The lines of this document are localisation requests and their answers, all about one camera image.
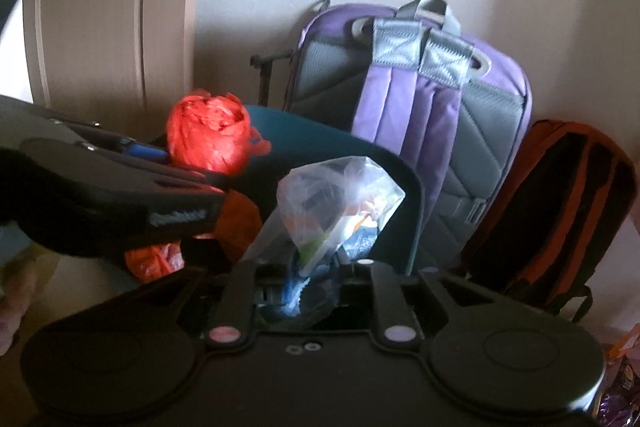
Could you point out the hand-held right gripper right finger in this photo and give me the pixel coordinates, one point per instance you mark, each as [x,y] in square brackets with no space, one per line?
[382,297]

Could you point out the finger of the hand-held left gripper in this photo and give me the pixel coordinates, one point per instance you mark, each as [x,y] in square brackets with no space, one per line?
[142,151]
[192,182]

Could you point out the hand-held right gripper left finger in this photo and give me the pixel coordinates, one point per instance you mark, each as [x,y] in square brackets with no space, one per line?
[240,289]

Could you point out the red plastic bag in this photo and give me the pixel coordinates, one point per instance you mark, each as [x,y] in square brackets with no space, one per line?
[210,132]

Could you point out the clear plastic bag with wrappers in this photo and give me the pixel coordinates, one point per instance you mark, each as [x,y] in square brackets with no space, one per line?
[325,207]

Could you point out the teal bin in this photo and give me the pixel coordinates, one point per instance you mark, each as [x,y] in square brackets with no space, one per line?
[320,142]

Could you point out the beige wooden door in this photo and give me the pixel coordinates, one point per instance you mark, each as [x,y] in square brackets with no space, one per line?
[110,7]

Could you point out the orange black backpack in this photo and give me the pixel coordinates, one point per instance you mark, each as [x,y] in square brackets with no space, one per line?
[555,217]

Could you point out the purple grey backpack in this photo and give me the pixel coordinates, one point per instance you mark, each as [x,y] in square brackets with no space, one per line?
[400,107]

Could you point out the shiny snack wrappers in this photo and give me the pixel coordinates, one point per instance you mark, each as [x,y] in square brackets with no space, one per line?
[622,387]

